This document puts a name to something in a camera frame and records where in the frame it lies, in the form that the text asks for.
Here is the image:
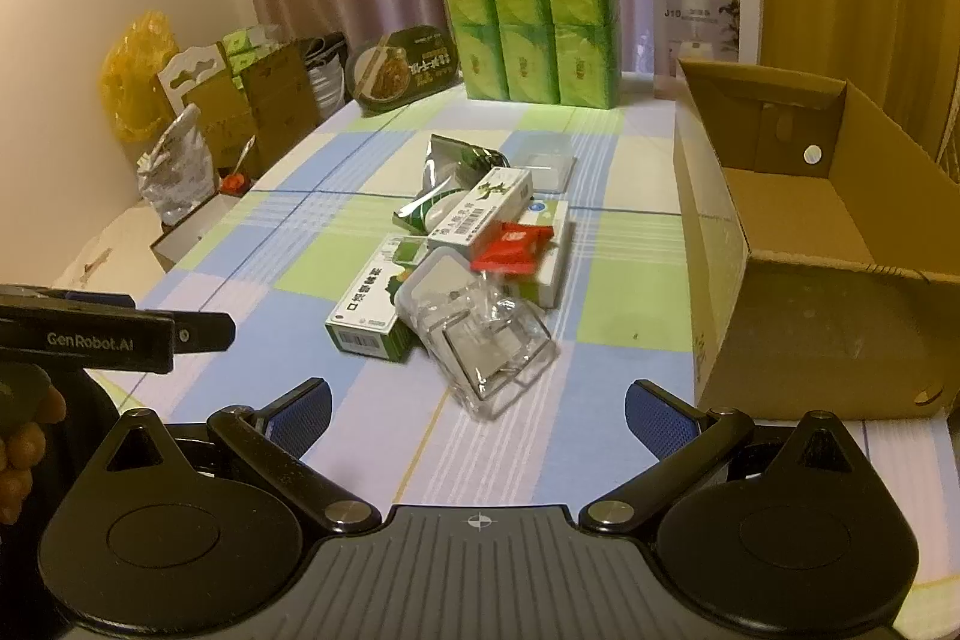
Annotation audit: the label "green tissue multipack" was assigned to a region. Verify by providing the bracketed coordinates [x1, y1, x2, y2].
[436, 0, 622, 109]

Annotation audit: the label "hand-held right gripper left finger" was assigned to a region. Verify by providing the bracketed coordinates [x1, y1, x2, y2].
[97, 377, 383, 536]

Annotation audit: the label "brown carton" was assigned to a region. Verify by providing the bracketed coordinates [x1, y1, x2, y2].
[240, 44, 325, 176]

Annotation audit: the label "yellow plastic bag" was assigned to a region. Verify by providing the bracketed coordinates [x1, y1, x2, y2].
[101, 10, 182, 143]

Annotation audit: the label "carton with white hanger card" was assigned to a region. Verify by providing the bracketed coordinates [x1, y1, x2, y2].
[156, 44, 260, 176]

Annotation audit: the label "person's left hand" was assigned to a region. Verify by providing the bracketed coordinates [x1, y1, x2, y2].
[0, 383, 67, 525]

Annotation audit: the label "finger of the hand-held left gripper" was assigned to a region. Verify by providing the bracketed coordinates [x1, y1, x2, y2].
[171, 310, 238, 357]
[0, 284, 140, 312]

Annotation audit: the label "oval dark noodle bowl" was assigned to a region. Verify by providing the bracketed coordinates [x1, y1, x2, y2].
[345, 25, 460, 110]

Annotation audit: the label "clear plastic lidded box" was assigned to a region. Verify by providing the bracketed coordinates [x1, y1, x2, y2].
[396, 250, 562, 423]

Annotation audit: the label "red snack packet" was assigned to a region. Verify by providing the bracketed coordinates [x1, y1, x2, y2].
[471, 221, 556, 276]

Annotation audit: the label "white ointment box green dragon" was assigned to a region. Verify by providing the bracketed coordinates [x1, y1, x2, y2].
[426, 166, 535, 266]

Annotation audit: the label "clear plastic tray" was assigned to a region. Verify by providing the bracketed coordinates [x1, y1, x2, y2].
[516, 131, 580, 193]

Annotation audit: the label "brown cardboard box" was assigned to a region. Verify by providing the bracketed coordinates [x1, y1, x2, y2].
[673, 56, 960, 422]

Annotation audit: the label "crumpled silver foil bag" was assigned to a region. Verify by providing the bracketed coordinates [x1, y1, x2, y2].
[136, 104, 215, 226]

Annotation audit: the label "silver green snack pouch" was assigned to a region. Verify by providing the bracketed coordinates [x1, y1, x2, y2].
[392, 134, 511, 236]

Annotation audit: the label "black white striped bag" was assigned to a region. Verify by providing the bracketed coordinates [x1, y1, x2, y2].
[304, 32, 350, 118]

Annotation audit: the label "small green tissue packs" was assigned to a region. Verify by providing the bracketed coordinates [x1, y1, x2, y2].
[221, 31, 260, 79]

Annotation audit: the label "white humidifier box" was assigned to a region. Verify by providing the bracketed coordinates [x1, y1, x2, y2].
[651, 0, 742, 100]

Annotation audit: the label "checked cloth desktop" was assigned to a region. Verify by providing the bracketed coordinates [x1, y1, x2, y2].
[112, 71, 960, 618]

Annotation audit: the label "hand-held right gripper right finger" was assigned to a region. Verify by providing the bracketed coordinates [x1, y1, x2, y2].
[577, 377, 865, 536]

